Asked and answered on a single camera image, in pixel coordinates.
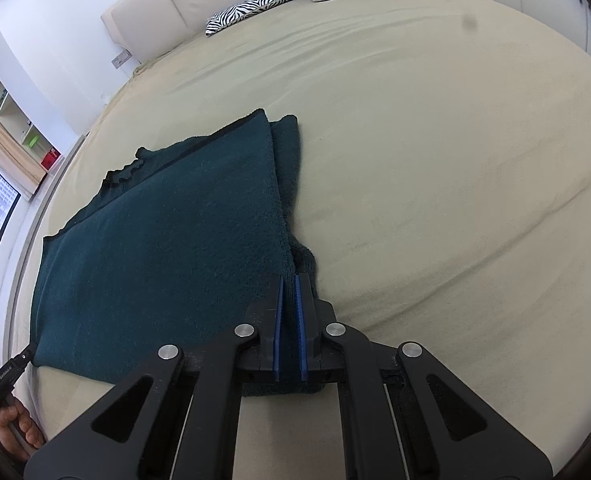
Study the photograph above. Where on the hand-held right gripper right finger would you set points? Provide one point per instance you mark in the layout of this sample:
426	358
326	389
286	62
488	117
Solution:
301	330

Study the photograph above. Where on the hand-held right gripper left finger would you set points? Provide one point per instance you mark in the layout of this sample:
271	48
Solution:
278	330

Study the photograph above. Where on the dark green sweater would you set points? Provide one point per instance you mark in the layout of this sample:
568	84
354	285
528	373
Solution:
175	240

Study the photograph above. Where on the person's left hand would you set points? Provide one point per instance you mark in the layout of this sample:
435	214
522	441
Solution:
15	425

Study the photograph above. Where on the white window ledge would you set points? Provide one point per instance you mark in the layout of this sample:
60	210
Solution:
35	220

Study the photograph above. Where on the bed with beige sheet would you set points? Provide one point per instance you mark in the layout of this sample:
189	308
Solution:
425	160

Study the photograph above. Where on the beige curtain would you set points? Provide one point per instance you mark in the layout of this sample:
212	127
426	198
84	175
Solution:
10	155

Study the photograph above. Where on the red box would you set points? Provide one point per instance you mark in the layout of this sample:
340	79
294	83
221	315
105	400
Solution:
50	159

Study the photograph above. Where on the green box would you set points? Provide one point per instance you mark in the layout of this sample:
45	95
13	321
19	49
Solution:
31	140

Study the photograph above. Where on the white open shelf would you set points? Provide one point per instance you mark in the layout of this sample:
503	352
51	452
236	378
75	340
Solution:
10	110

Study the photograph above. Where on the zebra print pillow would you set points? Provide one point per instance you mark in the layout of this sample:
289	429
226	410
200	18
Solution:
245	10

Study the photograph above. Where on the cream padded headboard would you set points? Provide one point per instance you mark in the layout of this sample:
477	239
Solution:
185	0

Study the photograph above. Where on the wall socket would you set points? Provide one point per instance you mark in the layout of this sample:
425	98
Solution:
121	59

